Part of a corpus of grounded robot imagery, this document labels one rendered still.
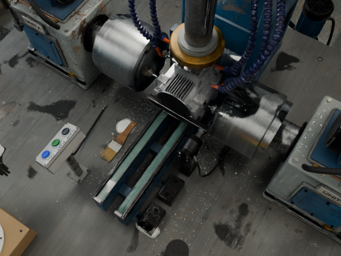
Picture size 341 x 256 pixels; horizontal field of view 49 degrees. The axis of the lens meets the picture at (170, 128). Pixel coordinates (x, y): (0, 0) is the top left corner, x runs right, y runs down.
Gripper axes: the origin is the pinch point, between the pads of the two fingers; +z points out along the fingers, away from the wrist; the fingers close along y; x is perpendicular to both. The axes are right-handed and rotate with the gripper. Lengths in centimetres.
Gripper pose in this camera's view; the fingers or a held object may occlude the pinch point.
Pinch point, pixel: (2, 169)
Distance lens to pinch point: 124.0
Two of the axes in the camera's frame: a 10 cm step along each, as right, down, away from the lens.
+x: -7.5, -2.6, 6.0
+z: 3.6, 6.0, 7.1
